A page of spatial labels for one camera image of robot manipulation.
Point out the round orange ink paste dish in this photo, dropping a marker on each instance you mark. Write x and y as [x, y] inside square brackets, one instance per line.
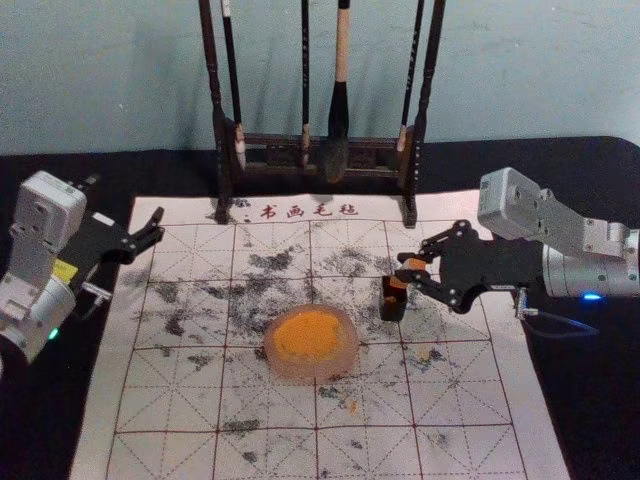
[310, 340]

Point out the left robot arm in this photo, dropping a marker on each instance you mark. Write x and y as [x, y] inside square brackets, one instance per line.
[42, 220]

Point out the white felt mat red grid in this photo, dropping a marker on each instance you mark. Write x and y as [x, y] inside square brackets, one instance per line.
[175, 400]

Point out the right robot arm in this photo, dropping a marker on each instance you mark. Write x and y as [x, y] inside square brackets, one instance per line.
[567, 270]

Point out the dark wooden brush rack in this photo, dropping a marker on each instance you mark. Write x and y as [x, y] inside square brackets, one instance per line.
[223, 165]

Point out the thin black calligraphy brush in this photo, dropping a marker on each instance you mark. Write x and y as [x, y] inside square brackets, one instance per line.
[305, 65]
[412, 65]
[231, 65]

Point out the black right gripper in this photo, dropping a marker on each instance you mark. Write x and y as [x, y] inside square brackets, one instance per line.
[495, 265]

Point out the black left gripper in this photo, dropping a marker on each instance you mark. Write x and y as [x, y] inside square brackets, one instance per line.
[95, 240]

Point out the black table cloth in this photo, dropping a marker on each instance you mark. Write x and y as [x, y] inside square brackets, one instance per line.
[575, 400]

